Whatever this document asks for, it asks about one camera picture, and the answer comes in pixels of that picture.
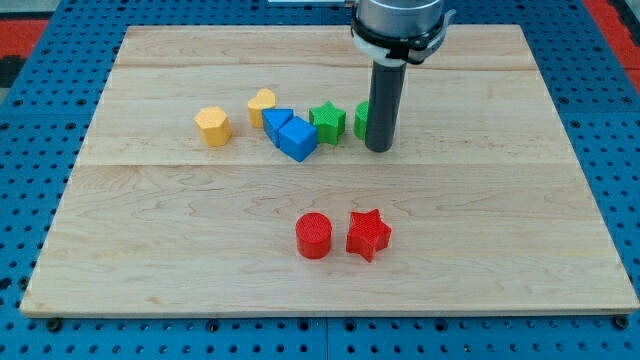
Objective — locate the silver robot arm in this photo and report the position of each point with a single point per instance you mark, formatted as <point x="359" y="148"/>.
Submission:
<point x="398" y="32"/>

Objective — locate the green star block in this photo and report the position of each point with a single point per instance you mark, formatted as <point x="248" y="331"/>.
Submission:
<point x="329" y="121"/>

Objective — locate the red star block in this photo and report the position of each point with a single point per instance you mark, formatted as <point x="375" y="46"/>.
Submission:
<point x="367" y="234"/>

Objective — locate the blue cube block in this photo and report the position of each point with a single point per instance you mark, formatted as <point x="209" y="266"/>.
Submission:
<point x="298" y="138"/>

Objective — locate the red cylinder block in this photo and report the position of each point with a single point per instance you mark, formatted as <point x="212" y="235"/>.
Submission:
<point x="313" y="235"/>

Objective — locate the blue triangle block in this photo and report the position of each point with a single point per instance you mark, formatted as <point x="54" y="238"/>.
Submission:
<point x="273" y="120"/>

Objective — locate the green cylinder block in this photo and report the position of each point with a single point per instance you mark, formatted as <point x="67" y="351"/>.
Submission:
<point x="360" y="119"/>

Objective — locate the wooden board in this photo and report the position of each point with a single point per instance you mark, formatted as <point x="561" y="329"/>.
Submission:
<point x="490" y="212"/>

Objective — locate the yellow heart block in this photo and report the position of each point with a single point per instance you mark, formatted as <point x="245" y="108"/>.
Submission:
<point x="264" y="99"/>

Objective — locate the yellow hexagon block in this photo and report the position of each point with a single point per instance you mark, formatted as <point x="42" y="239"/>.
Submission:
<point x="214" y="126"/>

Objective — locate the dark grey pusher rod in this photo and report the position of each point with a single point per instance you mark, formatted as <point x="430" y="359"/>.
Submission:
<point x="384" y="101"/>

